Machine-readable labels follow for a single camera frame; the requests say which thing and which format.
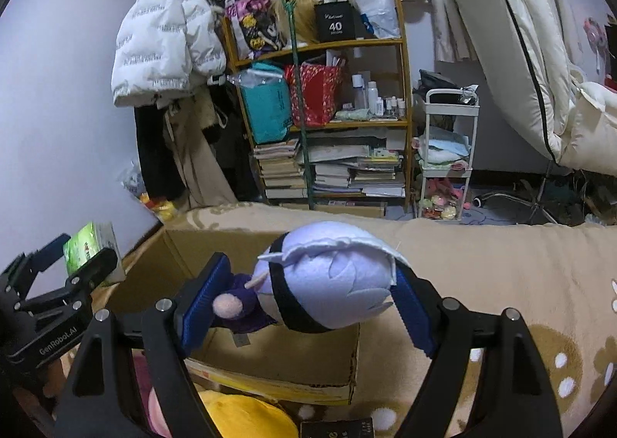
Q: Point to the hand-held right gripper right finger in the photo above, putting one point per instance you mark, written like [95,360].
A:
[409,308]

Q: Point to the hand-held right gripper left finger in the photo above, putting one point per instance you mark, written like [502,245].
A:
[207,293]

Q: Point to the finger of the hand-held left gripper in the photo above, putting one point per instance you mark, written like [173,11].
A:
[96,264]
[50,247]

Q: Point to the green tissue packet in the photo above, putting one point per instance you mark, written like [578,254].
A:
[89,240]

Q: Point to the purple plush doll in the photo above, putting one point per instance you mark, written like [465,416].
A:
[328,274]

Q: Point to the cardboard box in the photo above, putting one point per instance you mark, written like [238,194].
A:
[289,356]

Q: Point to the yellow plush toy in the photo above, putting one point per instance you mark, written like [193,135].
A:
[241,418]

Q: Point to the black tissue packet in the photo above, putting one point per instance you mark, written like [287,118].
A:
[337,428]

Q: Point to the plastic bag of toys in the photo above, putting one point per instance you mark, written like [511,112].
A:
[159,206]

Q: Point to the beige flower printed blanket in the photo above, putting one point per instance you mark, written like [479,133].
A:
[506,264]

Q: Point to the pile of small plush toys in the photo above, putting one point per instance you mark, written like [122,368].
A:
[441,204]

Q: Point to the flat cardboard package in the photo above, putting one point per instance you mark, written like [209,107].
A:
[337,210]

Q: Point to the black coat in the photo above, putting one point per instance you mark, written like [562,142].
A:
[154,153]

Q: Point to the beige trench coat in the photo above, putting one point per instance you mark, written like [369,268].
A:
[193,163]

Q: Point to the stack of books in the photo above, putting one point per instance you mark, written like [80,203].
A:
[337,173]

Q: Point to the metal chair base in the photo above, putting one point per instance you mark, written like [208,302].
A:
[535,206]

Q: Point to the folded cloths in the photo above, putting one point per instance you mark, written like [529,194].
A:
[443,149]

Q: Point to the teal bag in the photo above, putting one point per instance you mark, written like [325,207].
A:
[265,105]

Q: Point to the white trolley cart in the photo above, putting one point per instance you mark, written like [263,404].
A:
[448,109]

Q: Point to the group of small bottles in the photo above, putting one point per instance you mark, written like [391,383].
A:
[371,96]

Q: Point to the green pole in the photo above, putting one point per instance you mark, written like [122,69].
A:
[298,96]

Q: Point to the black pouch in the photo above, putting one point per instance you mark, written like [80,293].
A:
[436,81]

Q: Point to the red gift bag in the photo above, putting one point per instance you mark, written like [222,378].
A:
[318,91]

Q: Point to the white puffer jacket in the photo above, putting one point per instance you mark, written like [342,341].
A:
[159,33]

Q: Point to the wooden shelf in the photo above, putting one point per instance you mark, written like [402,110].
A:
[313,46]

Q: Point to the black patterned bag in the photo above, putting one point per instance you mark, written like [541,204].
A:
[255,23]

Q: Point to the cream quilt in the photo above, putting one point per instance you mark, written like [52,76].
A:
[506,33]

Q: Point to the blonde wig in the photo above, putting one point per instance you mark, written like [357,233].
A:
[306,16]

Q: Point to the black box with white print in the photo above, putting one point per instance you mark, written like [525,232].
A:
[335,21]

